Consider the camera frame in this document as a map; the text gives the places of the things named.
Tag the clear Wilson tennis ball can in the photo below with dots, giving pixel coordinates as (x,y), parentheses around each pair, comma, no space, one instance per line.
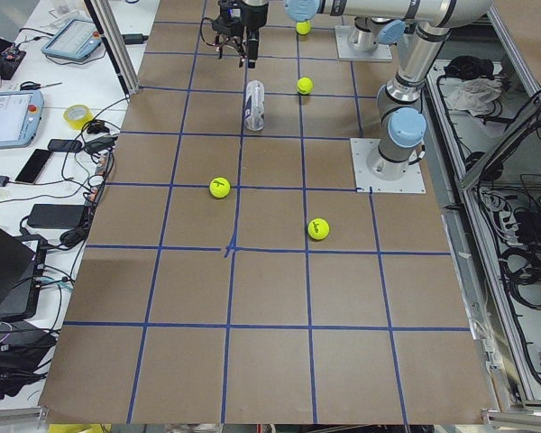
(253,113)

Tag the black power adapter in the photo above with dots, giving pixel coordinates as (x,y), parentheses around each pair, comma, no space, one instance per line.
(56,216)

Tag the yellow tennis ball far left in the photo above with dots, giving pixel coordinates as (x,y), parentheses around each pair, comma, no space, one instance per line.
(303,28)

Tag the black smartphone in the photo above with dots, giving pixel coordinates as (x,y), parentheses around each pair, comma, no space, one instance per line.
(32,169)

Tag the blue teach pendant lower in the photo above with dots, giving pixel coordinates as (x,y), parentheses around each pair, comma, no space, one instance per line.
(20,114)

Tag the blue teach pendant upper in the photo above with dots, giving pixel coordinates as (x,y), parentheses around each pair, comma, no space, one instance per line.
(75,41)

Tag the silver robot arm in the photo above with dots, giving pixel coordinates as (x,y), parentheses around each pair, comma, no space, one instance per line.
(403,127)

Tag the yellow tape roll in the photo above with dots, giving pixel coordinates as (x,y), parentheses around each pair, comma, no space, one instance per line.
(77,116)

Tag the blue teach pendant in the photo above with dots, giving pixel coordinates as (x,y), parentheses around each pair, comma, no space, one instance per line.
(20,114)
(75,41)

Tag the yellow tennis ball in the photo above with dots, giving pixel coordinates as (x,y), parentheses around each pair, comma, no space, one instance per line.
(303,28)
(305,86)
(318,229)
(220,187)

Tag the scissors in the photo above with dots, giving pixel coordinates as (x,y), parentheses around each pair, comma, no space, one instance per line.
(31,85)

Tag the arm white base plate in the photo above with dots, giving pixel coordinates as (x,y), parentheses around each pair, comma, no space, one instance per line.
(357,45)
(374,174)

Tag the aluminium frame post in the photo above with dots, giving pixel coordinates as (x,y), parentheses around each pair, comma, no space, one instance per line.
(104,20)

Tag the yellow tennis ball centre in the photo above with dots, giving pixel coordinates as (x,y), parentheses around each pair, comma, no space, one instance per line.
(305,86)

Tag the yellow tennis ball far right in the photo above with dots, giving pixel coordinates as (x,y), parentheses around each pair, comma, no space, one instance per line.
(318,229)

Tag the white crumpled cloth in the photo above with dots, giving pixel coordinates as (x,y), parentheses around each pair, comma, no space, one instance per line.
(476,96)

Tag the yellow tennis ball near right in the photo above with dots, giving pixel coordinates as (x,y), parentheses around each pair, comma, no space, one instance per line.
(220,187)

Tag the black laptop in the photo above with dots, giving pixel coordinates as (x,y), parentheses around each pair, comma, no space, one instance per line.
(21,264)

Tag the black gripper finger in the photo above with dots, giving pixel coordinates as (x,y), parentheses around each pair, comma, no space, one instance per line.
(219,46)
(239,49)

